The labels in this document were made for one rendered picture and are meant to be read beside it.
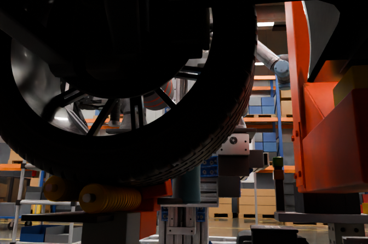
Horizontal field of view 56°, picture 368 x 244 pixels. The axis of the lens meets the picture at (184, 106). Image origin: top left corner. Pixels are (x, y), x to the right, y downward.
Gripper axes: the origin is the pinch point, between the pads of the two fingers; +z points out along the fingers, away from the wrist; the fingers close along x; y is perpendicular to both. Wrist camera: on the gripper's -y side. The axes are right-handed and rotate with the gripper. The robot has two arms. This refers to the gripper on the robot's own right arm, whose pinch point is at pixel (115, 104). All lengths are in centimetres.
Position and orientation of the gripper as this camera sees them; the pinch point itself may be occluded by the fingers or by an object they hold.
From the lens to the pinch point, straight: 130.6
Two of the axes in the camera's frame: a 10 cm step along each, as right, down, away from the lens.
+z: 9.9, -0.3, -1.6
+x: 1.6, 2.6, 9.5
